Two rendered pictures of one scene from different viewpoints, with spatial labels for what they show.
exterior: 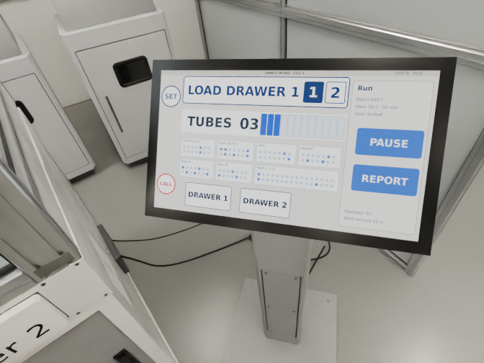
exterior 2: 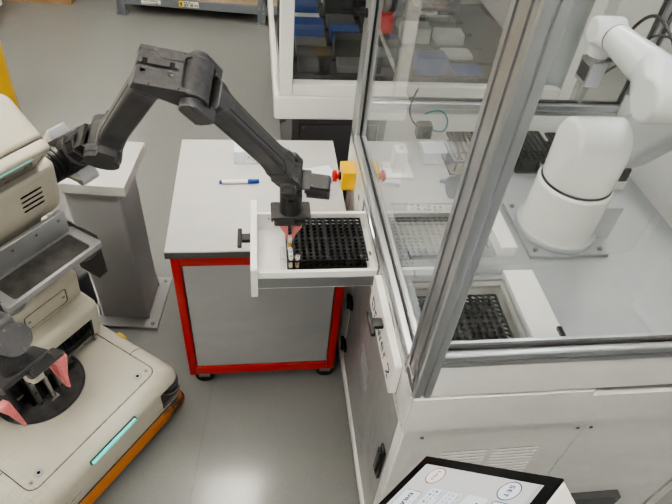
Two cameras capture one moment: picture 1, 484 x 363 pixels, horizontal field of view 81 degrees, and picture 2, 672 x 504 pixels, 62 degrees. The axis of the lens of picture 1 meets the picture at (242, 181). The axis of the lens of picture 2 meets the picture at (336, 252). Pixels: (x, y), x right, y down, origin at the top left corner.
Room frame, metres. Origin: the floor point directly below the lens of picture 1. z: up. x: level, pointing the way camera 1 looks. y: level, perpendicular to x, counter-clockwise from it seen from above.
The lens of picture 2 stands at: (0.40, -0.35, 1.96)
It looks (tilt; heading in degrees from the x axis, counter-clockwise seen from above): 44 degrees down; 113
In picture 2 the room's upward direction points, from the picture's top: 6 degrees clockwise
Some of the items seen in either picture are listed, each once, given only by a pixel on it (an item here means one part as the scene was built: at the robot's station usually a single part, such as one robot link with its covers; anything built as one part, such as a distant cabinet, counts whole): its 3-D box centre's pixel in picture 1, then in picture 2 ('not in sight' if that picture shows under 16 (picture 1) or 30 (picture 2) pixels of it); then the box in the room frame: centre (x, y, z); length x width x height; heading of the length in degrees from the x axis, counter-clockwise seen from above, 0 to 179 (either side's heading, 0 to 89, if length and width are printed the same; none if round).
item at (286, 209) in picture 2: not in sight; (290, 204); (-0.15, 0.62, 1.06); 0.10 x 0.07 x 0.07; 33
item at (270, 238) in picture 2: not in sight; (327, 247); (-0.08, 0.71, 0.86); 0.40 x 0.26 x 0.06; 33
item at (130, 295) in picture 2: not in sight; (115, 239); (-1.04, 0.77, 0.38); 0.30 x 0.30 x 0.76; 27
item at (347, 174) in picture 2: not in sight; (346, 175); (-0.18, 1.04, 0.88); 0.07 x 0.05 x 0.07; 123
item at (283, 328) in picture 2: not in sight; (261, 265); (-0.46, 0.95, 0.38); 0.62 x 0.58 x 0.76; 123
